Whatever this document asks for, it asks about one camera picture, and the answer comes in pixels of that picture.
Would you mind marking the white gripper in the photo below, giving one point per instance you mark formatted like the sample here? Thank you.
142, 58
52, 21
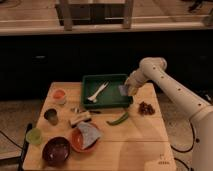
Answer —
135, 80

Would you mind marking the blue grey sponge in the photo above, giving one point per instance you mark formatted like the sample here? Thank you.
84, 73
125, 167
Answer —
123, 89

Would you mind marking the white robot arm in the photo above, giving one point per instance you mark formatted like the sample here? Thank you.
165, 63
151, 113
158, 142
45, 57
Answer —
197, 110

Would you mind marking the green plastic tray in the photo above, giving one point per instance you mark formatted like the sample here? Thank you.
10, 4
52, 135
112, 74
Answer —
110, 97

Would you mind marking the brown dried fruit cluster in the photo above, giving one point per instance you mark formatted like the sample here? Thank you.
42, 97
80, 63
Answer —
146, 109

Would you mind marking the green chili pepper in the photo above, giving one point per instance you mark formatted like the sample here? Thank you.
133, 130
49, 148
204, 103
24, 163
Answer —
119, 120

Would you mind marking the white plastic fork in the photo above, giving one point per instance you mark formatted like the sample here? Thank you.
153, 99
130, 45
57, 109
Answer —
93, 98

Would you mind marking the grey blue cloth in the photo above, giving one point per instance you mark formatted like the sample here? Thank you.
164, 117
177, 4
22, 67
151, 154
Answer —
89, 132

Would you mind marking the orange topped white cup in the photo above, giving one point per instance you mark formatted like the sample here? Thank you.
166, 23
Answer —
59, 97

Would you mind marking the orange bowl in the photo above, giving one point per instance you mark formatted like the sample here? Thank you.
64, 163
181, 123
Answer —
77, 142

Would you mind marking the wooden chair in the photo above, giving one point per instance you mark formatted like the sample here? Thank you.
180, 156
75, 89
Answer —
71, 13

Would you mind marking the dark purple bowl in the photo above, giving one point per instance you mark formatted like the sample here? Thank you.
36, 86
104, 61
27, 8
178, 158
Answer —
56, 151

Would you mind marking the light green cup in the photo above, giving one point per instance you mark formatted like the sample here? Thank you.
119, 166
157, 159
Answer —
34, 136

